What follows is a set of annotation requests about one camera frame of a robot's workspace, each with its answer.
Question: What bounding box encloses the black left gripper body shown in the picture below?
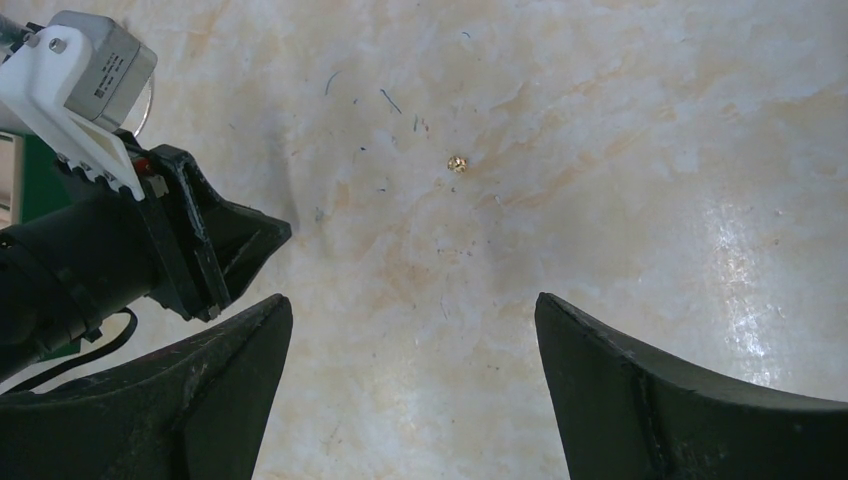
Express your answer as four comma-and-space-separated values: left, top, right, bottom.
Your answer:
1, 133, 232, 378

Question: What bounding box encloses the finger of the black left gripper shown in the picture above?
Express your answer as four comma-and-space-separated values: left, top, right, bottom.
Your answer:
198, 187, 292, 299

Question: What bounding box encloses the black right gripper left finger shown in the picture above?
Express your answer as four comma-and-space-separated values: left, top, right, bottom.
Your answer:
1, 294, 293, 479

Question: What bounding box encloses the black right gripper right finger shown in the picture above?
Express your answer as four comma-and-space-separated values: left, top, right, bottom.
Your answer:
535, 293, 847, 479

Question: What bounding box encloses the silver bangle with pearls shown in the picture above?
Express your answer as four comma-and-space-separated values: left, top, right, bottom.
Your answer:
122, 74, 155, 137

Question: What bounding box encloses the gold earring stud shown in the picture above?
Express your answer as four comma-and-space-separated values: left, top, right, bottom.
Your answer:
446, 156, 468, 174

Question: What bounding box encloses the green jewelry box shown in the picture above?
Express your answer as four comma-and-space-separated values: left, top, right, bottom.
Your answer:
1, 131, 71, 229

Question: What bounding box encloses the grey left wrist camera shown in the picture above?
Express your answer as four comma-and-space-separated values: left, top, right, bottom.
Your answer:
0, 9, 159, 202

